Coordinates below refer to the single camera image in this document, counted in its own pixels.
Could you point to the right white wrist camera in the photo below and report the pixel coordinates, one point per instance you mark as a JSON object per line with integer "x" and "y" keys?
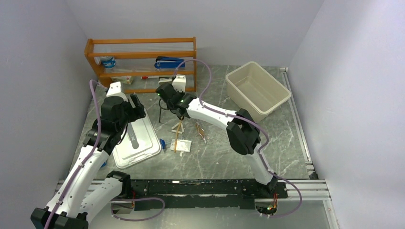
{"x": 179, "y": 83}

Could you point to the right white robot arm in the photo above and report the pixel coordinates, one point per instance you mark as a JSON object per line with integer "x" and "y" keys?
{"x": 242, "y": 132}

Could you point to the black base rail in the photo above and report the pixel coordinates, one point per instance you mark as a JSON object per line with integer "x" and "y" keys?
{"x": 202, "y": 193}

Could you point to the red white marker pen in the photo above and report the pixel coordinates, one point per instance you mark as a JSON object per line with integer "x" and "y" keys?
{"x": 150, "y": 77}

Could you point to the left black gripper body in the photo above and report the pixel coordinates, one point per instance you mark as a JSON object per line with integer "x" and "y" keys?
{"x": 131, "y": 114}

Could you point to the black metal ring stand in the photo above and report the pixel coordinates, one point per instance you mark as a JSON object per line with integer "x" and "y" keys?
{"x": 161, "y": 109}

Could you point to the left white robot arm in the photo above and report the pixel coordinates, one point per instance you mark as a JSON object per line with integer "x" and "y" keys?
{"x": 71, "y": 208}

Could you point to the small white green box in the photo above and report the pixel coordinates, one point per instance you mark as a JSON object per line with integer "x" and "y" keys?
{"x": 124, "y": 79}

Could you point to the orange wooden shelf rack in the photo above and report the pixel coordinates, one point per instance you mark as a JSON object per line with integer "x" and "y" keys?
{"x": 136, "y": 58}

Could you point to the blue stapler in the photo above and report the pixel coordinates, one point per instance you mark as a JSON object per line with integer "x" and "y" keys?
{"x": 163, "y": 62}

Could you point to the clear cylinder blue base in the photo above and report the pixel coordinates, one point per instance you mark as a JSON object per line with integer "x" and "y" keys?
{"x": 163, "y": 144}

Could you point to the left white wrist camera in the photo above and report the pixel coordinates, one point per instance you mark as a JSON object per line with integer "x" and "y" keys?
{"x": 116, "y": 89}

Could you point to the white plastic container lid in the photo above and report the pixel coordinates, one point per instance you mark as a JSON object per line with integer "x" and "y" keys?
{"x": 139, "y": 144}

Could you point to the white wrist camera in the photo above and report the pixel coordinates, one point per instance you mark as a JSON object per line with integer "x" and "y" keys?
{"x": 179, "y": 83}
{"x": 116, "y": 89}

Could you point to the beige plastic bin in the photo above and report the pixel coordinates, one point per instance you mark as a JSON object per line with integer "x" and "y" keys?
{"x": 254, "y": 89}

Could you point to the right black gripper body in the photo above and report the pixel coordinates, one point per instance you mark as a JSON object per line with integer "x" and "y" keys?
{"x": 182, "y": 94}

